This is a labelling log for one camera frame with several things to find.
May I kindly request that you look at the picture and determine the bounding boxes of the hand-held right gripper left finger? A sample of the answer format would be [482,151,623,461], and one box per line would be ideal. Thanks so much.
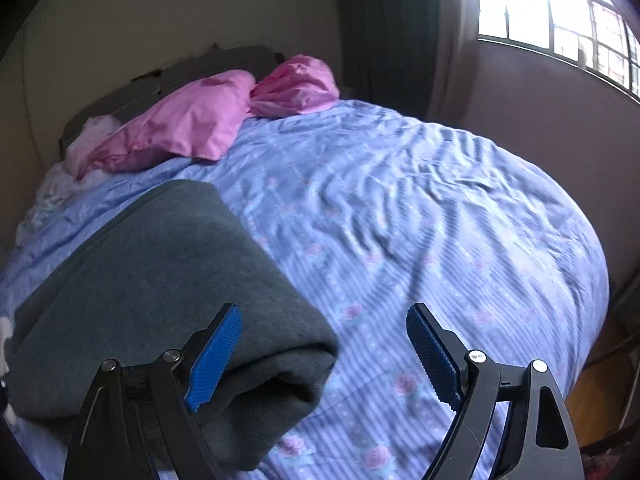
[62,303,243,480]

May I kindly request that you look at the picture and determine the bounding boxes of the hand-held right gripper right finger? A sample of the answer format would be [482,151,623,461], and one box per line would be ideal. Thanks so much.
[406,302,586,480]

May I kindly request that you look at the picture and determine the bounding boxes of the dark grey sweat pants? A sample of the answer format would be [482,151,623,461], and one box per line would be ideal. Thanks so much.
[5,179,340,473]

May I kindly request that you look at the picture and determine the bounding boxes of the bed with blue floral sheet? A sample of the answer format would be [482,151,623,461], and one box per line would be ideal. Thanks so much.
[0,99,611,480]

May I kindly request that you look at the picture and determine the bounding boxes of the pink blanket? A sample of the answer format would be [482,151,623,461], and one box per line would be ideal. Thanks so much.
[75,70,258,178]

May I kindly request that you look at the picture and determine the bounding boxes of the white floral bedding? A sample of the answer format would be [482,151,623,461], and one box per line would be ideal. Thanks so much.
[15,114,123,246]

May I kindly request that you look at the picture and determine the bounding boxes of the small pink pillow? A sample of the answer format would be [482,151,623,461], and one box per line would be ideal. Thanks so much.
[250,55,341,118]

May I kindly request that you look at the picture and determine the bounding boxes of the grey padded headboard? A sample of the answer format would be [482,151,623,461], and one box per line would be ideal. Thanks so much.
[59,46,286,158]

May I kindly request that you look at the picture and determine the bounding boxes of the green curtain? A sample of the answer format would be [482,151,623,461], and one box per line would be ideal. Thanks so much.
[332,0,481,121]

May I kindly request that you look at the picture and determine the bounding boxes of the barred window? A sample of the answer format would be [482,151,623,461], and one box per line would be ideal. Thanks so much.
[475,0,640,98]

